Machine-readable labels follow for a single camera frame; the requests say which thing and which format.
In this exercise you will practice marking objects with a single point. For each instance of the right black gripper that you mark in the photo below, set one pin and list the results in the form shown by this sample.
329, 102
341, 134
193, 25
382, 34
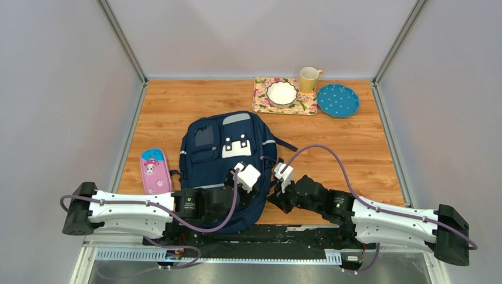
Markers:
279, 198

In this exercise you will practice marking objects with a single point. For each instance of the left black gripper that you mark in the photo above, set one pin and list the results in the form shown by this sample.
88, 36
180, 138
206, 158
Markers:
247, 198

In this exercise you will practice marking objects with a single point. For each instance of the navy blue school backpack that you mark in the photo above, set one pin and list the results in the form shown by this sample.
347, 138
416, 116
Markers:
214, 145

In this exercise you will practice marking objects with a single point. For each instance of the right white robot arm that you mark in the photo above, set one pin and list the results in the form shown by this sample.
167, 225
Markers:
442, 231

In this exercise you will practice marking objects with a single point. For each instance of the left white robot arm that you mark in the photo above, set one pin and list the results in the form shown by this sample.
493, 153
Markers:
91, 209

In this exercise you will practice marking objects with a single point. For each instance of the pink cartoon pencil case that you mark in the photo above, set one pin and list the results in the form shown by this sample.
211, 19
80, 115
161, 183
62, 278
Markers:
155, 172

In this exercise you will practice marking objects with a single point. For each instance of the floral placemat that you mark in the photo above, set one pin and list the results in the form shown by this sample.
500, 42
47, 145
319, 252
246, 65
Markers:
304, 104

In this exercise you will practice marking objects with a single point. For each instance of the blue polka dot plate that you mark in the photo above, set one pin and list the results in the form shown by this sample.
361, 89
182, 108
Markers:
338, 101

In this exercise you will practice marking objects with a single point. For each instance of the white scalloped bowl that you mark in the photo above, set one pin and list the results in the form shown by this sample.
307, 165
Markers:
281, 94

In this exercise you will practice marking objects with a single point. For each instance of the yellow mug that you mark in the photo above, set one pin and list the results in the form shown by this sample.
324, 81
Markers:
308, 79

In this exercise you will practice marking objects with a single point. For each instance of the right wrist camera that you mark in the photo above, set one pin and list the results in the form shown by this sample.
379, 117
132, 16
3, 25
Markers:
284, 174

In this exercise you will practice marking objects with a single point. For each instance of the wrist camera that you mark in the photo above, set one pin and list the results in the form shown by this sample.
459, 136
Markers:
247, 176
284, 174

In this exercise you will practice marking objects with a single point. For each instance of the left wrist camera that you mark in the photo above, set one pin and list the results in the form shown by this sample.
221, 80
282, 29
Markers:
247, 176

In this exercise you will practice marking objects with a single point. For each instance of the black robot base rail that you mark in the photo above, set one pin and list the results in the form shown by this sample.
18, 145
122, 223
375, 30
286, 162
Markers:
264, 243

